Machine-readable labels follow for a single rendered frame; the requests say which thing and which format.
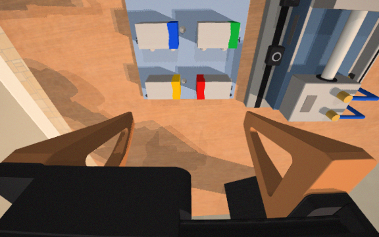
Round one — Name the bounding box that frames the white block with yellow end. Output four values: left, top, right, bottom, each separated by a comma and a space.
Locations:
145, 74, 181, 99

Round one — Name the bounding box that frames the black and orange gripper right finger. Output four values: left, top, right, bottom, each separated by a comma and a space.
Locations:
243, 111, 377, 218

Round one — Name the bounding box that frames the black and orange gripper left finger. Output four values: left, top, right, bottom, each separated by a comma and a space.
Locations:
2, 112, 135, 167

